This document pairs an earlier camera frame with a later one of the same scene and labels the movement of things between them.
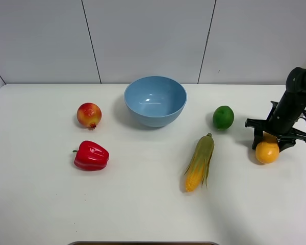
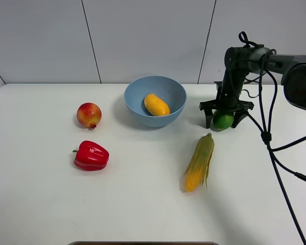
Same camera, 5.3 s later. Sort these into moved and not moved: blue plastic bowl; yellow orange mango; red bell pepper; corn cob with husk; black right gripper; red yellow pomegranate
Moved: black right gripper; yellow orange mango
Not moved: corn cob with husk; red yellow pomegranate; red bell pepper; blue plastic bowl
